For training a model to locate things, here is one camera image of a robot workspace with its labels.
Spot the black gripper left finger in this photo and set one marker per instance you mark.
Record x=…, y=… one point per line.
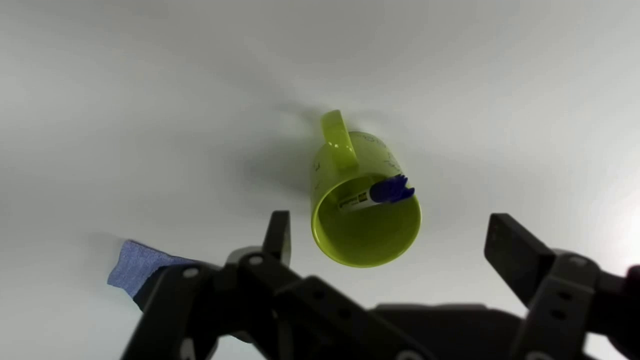
x=200, y=312

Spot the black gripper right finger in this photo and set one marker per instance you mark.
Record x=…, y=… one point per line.
x=566, y=301

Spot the white marker pen blue cap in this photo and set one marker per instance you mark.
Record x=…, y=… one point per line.
x=391, y=191

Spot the lime green printed mug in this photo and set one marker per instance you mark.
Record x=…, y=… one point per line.
x=360, y=240

